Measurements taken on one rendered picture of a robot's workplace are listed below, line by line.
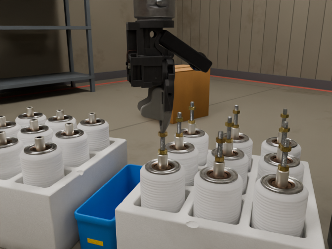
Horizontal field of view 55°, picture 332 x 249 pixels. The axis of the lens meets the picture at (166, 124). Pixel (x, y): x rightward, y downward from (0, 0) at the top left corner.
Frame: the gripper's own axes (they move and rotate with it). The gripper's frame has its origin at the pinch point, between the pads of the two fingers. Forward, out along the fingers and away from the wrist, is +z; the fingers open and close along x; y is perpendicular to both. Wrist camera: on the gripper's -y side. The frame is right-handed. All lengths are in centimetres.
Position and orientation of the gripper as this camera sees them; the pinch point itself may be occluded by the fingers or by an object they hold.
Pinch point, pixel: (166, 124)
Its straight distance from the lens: 64.2
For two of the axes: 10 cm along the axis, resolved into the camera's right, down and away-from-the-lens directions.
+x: 2.2, 2.8, -9.3
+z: 0.0, 9.6, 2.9
